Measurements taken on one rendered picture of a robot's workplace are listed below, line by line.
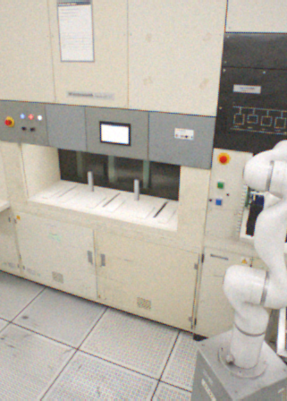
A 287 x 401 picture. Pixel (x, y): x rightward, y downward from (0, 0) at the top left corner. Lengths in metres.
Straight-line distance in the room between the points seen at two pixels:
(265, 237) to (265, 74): 0.84
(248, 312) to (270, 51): 1.12
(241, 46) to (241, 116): 0.32
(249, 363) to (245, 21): 1.44
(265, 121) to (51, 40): 1.26
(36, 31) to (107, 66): 0.50
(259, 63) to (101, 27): 0.83
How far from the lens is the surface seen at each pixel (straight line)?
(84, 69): 1.97
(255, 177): 1.05
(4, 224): 2.83
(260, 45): 1.67
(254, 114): 1.69
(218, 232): 1.94
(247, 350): 1.35
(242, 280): 1.17
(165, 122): 1.78
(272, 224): 1.08
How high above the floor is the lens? 1.87
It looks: 25 degrees down
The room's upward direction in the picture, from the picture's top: 1 degrees clockwise
